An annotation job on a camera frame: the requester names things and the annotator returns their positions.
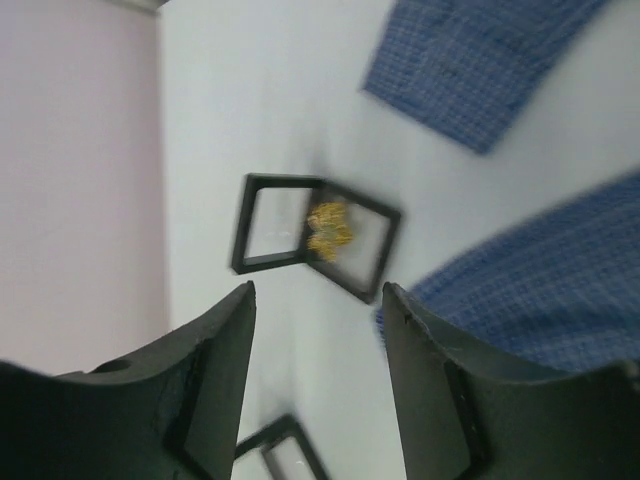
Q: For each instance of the black open box upper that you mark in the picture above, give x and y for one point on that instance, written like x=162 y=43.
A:
x=318 y=190

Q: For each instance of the black open box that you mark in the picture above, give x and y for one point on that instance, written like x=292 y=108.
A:
x=318 y=190
x=285 y=450

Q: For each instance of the black open box lower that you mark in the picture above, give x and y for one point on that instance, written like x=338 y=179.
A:
x=285 y=450

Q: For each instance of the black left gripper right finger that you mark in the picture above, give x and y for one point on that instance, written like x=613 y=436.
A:
x=467 y=410

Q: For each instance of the gold leaf brooch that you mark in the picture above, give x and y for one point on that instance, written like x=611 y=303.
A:
x=330 y=230

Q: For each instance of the blue checked shirt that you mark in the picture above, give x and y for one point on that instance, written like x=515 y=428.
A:
x=510 y=130

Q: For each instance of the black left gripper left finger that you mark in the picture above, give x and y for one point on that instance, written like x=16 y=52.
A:
x=169 y=410

